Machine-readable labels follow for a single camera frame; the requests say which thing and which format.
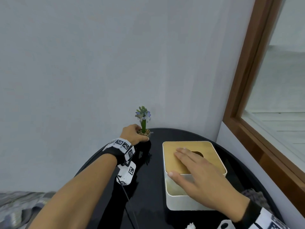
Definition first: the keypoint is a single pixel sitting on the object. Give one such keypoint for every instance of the white marker wrist band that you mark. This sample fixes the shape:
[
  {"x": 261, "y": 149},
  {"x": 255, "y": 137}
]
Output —
[
  {"x": 124, "y": 145},
  {"x": 271, "y": 220}
]

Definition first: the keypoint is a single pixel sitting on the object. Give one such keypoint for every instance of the grey patterned blanket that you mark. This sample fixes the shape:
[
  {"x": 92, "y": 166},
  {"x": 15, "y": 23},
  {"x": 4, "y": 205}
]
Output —
[{"x": 19, "y": 207}]

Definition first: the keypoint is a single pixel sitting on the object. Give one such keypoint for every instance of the person's left hand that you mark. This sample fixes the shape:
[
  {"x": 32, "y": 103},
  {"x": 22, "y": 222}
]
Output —
[{"x": 129, "y": 135}]

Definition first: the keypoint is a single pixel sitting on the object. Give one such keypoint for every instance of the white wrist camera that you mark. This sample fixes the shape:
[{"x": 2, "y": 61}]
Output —
[
  {"x": 127, "y": 174},
  {"x": 226, "y": 224}
]

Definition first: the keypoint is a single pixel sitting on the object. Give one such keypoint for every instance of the person's left forearm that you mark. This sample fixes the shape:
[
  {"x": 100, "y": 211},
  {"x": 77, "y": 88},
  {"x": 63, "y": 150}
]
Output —
[{"x": 78, "y": 190}]

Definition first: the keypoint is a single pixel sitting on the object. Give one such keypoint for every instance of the person's left thumb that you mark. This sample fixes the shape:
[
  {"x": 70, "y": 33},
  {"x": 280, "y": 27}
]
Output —
[{"x": 143, "y": 138}]

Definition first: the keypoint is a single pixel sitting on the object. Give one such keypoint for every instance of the white marker right wrist band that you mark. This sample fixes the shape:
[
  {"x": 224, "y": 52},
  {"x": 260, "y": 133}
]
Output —
[{"x": 271, "y": 220}]

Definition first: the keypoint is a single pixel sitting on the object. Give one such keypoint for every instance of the person's right hand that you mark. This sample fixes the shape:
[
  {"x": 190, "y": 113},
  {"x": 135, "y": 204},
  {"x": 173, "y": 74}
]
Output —
[{"x": 209, "y": 183}]

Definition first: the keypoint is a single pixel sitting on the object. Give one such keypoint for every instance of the grey fuzzy object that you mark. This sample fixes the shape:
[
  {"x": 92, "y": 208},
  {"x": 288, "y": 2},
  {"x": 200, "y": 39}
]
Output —
[{"x": 257, "y": 196}]

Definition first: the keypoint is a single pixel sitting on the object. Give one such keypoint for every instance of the white tissue box wooden lid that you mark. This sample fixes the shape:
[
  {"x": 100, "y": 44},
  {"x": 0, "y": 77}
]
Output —
[{"x": 174, "y": 188}]

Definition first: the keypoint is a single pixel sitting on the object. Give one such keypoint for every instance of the small potted flower plant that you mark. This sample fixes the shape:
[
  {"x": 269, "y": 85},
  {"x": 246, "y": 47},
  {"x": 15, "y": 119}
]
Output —
[{"x": 144, "y": 123}]

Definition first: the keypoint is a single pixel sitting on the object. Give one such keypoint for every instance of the glass window pane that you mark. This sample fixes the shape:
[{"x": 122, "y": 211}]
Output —
[{"x": 281, "y": 88}]

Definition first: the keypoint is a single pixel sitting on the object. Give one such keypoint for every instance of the white marker left wrist band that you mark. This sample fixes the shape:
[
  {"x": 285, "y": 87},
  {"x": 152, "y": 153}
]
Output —
[{"x": 124, "y": 145}]

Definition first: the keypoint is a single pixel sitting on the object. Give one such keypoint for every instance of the small white object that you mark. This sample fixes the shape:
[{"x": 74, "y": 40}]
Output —
[{"x": 191, "y": 226}]

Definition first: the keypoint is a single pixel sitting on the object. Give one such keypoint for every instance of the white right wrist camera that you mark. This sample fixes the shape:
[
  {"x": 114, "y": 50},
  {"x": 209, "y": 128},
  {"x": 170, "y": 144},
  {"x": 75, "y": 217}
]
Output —
[{"x": 226, "y": 224}]

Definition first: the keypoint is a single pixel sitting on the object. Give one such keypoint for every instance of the person's right thumb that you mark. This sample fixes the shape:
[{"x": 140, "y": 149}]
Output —
[{"x": 178, "y": 180}]

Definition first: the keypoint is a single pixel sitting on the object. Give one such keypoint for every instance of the brown wooden window frame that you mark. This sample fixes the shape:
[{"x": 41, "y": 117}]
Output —
[{"x": 240, "y": 97}]

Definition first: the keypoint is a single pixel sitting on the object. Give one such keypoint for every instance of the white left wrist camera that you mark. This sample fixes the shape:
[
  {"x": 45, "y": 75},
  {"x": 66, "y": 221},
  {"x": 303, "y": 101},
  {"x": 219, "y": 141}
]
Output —
[{"x": 127, "y": 174}]

